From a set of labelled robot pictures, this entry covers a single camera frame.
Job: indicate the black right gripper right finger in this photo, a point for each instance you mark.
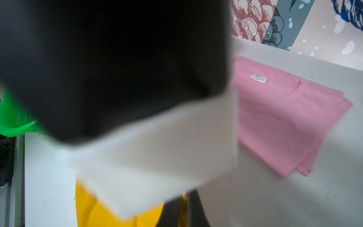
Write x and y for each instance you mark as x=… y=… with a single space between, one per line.
x=195 y=213

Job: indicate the green plastic basket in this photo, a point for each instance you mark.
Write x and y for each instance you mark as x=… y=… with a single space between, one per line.
x=15 y=119

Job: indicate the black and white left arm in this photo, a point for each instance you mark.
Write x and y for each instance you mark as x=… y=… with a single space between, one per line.
x=137 y=93

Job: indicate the yellow t-shirt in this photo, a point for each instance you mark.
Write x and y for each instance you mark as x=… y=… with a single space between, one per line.
x=91 y=213

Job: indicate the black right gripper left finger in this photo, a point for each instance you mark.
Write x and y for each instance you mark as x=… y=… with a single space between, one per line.
x=170 y=214

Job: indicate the pink folded t-shirt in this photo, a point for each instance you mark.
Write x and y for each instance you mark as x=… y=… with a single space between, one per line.
x=283 y=118

